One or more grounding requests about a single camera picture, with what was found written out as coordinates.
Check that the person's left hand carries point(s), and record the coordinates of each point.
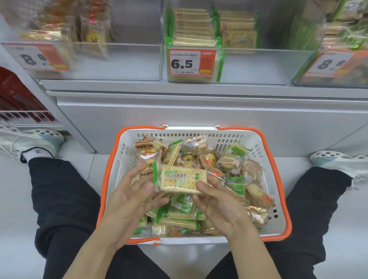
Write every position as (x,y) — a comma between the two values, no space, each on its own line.
(126,203)

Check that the person's right hand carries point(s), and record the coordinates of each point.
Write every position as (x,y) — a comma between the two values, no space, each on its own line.
(225,213)

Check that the person's left thumb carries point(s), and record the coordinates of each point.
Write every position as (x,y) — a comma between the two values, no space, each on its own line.
(137,170)

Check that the person's right thumb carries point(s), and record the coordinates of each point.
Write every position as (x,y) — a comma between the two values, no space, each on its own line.
(218,185)

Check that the green-trimmed cracker packet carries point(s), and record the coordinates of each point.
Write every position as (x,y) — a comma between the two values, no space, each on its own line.
(181,179)

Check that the person's left forearm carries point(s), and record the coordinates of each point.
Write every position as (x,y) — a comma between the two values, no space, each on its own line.
(94,262)

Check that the person's right forearm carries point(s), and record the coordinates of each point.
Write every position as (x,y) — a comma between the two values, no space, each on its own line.
(255,271)

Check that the white basket with orange rim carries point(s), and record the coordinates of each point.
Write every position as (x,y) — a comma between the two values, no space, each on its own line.
(122,157)

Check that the pile of mixed snack packets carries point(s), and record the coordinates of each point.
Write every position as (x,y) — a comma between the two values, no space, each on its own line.
(251,186)

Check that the white metal shelf unit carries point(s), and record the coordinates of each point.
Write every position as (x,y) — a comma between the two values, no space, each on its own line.
(206,114)

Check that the black trousers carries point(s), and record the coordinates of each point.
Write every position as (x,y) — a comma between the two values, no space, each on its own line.
(63,210)

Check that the white sock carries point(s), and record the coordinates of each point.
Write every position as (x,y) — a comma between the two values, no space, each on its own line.
(38,155)

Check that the clear bin with cake packets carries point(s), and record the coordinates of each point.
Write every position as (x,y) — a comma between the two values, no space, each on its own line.
(130,61)

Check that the orange and white price tag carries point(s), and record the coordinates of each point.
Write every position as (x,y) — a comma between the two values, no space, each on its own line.
(32,58)
(334,63)
(191,63)

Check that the clear bin with cracker packets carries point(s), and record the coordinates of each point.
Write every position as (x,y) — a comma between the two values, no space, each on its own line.
(259,67)

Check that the white left sneaker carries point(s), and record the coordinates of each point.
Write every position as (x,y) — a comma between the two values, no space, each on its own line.
(12,140)

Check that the white sneaker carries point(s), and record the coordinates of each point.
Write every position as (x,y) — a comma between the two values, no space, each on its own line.
(350,163)
(12,140)

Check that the white right sneaker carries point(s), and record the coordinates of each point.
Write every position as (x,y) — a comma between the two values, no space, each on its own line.
(350,163)

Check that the stack of orange cake packets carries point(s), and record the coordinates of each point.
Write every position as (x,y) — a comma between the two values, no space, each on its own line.
(94,28)

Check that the rows of shelved cracker packs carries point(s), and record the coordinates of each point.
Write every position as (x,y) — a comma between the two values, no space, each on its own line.
(194,28)

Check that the row of red packets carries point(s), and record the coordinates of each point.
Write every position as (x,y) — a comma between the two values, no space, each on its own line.
(3,91)

